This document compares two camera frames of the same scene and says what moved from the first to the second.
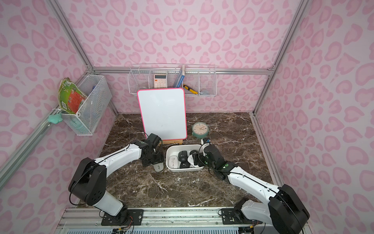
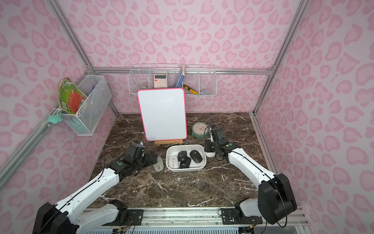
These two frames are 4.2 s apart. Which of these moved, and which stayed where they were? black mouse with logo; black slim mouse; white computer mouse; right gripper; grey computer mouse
Moved: right gripper; white computer mouse
Stayed: black mouse with logo; black slim mouse; grey computer mouse
